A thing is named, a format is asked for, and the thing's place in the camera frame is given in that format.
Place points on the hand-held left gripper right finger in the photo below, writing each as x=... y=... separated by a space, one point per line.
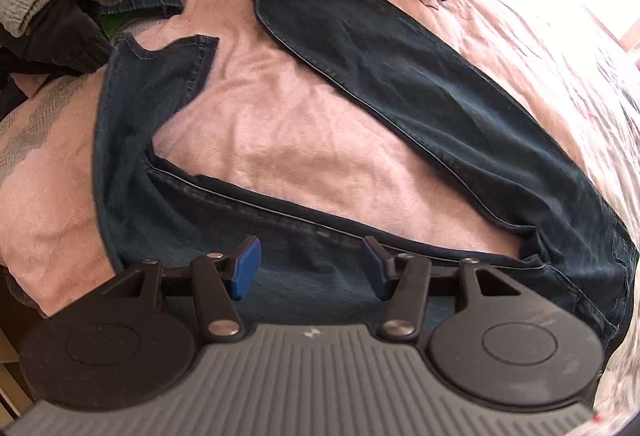
x=375 y=272

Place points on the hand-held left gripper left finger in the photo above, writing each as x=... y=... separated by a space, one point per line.
x=246 y=268

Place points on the dark blue denim pants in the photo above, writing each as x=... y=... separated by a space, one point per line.
x=450 y=116

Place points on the pink duvet with grey pattern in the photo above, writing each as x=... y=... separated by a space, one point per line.
x=300 y=116

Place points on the wooden furniture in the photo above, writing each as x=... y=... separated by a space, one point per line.
x=12 y=346

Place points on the green cloth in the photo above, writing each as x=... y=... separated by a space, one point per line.
x=116 y=23

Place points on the black garment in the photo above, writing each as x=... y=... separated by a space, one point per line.
x=60 y=36

